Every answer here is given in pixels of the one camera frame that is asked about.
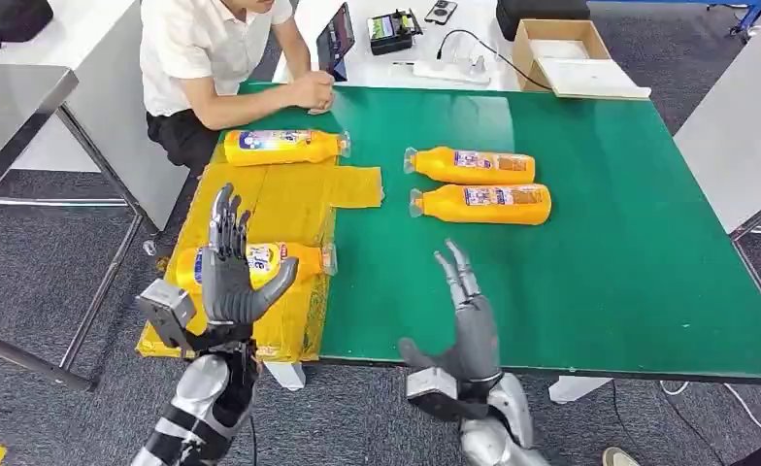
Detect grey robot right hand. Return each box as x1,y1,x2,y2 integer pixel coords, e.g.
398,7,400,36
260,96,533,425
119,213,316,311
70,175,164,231
397,239,504,387

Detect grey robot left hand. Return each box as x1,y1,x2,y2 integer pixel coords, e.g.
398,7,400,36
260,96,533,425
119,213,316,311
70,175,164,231
200,183,300,328

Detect person's right hand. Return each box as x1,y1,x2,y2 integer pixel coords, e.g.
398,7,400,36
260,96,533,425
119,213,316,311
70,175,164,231
287,78,316,112

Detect person's left hand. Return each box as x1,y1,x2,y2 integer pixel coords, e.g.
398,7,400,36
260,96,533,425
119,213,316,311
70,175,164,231
300,69,337,113

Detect orange drink bottle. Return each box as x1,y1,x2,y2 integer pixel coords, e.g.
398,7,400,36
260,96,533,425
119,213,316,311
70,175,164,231
409,183,553,226
174,241,338,296
223,129,352,168
403,146,538,185

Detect black tablet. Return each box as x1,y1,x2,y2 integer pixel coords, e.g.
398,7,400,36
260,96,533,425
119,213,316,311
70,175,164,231
315,1,356,83

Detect white back desk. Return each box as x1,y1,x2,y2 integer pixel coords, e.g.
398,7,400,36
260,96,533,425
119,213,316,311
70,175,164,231
271,0,528,92

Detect black battery charger device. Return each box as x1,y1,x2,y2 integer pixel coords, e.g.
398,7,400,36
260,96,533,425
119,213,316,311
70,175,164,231
365,7,424,56

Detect yellow sheet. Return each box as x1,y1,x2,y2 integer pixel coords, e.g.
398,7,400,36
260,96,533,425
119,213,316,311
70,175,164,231
134,144,385,365

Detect white table leg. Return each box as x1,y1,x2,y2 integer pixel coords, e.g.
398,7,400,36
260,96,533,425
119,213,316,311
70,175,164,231
547,376,613,406
264,361,307,393

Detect person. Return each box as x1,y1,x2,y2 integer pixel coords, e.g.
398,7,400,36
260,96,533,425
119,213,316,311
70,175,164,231
139,0,337,178

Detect white power strip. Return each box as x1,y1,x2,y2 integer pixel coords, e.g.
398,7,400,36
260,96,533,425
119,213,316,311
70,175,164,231
413,54,493,86

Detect black phone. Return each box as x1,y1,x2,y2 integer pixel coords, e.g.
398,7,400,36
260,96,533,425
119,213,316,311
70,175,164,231
424,0,459,25

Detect green table mat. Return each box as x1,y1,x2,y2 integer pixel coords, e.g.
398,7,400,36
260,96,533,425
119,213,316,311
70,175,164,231
215,82,761,381

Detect pale shoe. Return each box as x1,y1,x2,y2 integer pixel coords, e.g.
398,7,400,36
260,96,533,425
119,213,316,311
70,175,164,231
602,448,643,466

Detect white panel desk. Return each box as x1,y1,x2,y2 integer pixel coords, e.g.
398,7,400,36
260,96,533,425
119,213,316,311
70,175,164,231
0,0,190,234

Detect brown cardboard box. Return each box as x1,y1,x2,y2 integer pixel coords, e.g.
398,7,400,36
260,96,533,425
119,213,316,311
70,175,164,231
511,17,613,94

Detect black case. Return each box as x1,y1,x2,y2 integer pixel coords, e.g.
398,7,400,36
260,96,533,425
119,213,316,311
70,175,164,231
496,0,593,41

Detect white flat board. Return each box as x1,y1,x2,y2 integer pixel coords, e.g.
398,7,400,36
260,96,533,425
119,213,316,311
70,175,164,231
536,56,653,101

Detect grey steel table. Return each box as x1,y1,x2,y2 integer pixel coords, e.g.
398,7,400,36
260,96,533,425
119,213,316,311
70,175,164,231
0,62,145,393

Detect black bag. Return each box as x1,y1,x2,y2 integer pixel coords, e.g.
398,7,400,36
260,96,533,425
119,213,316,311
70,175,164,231
0,0,55,52

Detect grey side table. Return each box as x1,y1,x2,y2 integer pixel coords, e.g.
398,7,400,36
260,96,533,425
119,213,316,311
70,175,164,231
673,9,761,243

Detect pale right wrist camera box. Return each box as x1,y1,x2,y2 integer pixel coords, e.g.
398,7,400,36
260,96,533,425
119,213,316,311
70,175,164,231
405,366,480,423

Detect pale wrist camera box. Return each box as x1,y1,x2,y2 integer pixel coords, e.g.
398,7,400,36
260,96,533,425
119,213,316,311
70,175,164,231
136,278,198,352
405,366,480,423

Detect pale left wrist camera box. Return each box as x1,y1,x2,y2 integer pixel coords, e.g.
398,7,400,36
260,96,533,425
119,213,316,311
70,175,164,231
136,278,198,352

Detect black cable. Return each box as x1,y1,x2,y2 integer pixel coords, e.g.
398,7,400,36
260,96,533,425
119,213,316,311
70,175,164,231
436,28,554,91

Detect white floor cable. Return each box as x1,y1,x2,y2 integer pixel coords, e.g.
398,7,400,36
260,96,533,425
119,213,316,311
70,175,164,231
660,381,761,440

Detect blue metal frame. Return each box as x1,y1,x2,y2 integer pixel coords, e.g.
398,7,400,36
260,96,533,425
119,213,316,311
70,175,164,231
708,0,761,37

